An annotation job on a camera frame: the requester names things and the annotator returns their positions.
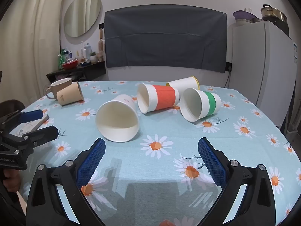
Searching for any brown ceramic mug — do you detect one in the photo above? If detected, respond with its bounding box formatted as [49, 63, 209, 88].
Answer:
[45, 77, 72, 100]

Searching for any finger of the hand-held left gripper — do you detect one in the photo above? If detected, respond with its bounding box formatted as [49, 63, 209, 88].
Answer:
[11, 125, 59, 149]
[0, 109, 44, 133]

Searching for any green plastic bottle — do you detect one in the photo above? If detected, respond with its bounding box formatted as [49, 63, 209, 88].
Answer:
[57, 49, 67, 69]

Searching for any smartphone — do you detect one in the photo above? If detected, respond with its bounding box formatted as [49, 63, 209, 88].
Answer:
[22, 114, 50, 135]

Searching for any black power cable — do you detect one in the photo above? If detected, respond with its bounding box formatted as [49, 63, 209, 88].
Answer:
[224, 72, 233, 89]

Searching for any red banded paper cup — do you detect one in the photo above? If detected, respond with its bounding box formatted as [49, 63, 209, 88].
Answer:
[137, 83, 180, 115]

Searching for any person's left hand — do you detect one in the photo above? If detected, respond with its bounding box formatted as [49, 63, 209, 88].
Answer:
[2, 168, 21, 193]

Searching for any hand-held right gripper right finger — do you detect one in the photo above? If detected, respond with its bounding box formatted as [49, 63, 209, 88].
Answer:
[198, 137, 276, 226]

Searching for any brown paper cup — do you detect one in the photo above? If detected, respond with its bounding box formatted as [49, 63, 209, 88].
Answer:
[56, 81, 84, 106]

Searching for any steel pot with lid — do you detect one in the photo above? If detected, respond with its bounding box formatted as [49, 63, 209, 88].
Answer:
[260, 4, 288, 22]

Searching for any red bowl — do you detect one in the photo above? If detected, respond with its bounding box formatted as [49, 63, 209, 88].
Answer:
[62, 60, 79, 70]

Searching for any white refrigerator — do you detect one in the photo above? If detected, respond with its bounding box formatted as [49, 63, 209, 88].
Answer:
[226, 20, 301, 127]

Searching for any yellow rimmed white paper cup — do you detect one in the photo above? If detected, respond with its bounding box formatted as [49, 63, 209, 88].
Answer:
[166, 76, 200, 99]

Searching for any green banded paper cup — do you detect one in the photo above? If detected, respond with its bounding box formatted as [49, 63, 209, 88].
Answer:
[180, 88, 222, 123]

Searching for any oval wall mirror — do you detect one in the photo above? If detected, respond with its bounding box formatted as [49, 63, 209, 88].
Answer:
[63, 0, 102, 38]

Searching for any purple basin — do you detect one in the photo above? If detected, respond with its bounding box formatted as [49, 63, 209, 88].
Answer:
[233, 10, 257, 22]

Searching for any grey cloth cover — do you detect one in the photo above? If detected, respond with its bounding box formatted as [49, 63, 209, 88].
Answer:
[104, 4, 228, 74]

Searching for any cream curtain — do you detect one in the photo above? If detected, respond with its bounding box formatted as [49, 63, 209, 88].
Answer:
[0, 0, 68, 105]

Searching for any dark wooden shelf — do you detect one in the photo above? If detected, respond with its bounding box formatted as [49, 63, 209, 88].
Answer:
[46, 61, 107, 83]

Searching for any daisy print blue tablecloth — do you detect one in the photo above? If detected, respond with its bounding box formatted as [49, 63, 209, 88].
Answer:
[13, 80, 301, 226]

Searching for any dark cooking pot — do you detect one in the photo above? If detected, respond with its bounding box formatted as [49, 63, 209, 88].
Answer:
[261, 16, 290, 36]

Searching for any wooden brush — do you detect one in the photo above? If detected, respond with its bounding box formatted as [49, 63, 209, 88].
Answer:
[98, 28, 104, 51]

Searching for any plain white paper cup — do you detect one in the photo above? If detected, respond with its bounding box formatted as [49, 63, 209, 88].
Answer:
[95, 94, 140, 143]

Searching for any dark chair back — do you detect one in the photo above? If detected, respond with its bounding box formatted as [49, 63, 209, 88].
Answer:
[0, 99, 26, 119]

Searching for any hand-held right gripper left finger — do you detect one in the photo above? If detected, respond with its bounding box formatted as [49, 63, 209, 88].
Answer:
[25, 138, 106, 226]

